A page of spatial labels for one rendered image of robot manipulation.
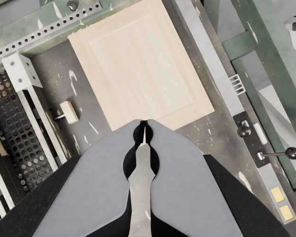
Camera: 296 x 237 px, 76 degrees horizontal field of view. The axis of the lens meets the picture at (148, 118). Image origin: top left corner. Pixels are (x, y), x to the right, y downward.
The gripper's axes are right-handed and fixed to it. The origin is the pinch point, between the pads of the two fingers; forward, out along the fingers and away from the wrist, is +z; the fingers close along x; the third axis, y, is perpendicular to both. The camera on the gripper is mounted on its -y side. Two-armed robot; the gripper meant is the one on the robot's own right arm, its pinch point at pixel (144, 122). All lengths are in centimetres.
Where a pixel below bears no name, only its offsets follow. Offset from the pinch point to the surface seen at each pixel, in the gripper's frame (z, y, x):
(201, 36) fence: 63, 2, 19
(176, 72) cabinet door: 59, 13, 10
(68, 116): 50, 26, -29
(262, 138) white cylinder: 46, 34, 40
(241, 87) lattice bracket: 55, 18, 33
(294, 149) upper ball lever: 34, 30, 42
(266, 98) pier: 313, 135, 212
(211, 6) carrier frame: 99, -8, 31
